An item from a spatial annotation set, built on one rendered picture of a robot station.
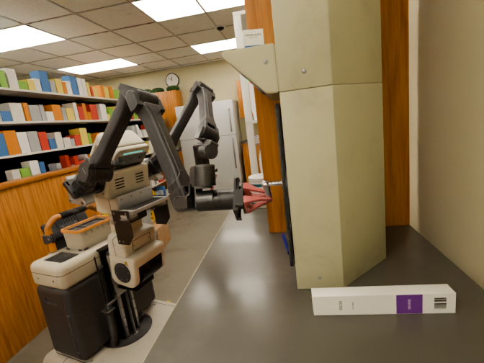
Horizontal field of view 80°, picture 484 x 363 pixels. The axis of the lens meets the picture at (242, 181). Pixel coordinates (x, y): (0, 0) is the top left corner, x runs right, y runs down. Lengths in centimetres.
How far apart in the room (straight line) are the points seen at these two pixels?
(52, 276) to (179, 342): 109
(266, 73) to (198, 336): 57
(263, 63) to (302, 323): 55
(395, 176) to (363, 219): 36
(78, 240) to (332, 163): 137
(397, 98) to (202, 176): 67
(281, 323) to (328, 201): 28
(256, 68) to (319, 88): 14
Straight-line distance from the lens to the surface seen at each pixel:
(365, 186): 77
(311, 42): 67
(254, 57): 66
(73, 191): 132
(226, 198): 76
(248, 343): 64
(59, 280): 164
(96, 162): 120
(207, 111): 126
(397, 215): 114
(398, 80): 108
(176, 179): 84
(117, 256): 153
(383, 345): 64
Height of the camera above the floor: 136
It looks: 12 degrees down
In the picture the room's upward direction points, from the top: 7 degrees counter-clockwise
